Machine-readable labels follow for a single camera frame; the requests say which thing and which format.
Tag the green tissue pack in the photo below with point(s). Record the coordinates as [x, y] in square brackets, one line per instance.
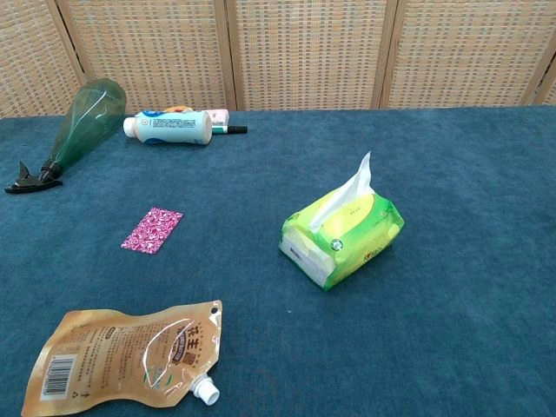
[347, 236]

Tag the white tissue sheet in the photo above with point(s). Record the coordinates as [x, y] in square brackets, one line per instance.
[352, 187]

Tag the black marker pen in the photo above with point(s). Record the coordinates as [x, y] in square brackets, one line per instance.
[232, 129]

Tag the small pink white box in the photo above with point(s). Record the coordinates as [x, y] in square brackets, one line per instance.
[218, 115]

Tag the pink patterned flat packet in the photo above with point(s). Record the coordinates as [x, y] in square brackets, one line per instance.
[151, 229]

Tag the white plastic bottle blue label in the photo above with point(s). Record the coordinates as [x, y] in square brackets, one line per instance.
[174, 127]

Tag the orange yellow item behind bottle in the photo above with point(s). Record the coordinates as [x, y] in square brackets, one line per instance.
[178, 108]

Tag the woven rattan folding screen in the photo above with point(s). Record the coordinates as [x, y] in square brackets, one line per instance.
[278, 52]

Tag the blue table cloth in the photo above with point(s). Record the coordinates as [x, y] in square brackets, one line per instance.
[391, 326]

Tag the green plastic spray bottle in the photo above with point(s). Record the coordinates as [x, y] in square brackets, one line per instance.
[84, 123]

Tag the golden spout pouch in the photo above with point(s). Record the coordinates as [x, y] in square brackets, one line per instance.
[117, 356]

